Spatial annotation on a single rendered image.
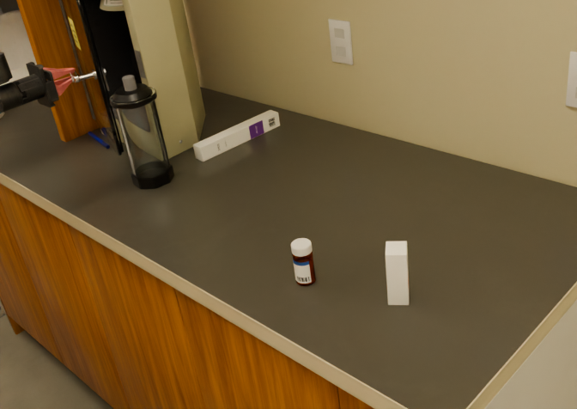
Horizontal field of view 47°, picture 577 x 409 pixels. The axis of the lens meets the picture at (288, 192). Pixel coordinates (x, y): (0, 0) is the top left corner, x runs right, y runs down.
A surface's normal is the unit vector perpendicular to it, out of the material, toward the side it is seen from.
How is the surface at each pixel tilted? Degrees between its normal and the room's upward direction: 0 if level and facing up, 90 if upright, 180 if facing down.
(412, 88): 90
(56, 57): 90
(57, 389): 0
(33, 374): 0
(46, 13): 90
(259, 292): 0
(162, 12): 90
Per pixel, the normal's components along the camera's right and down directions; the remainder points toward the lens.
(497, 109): -0.69, 0.43
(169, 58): 0.71, 0.27
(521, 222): -0.12, -0.86
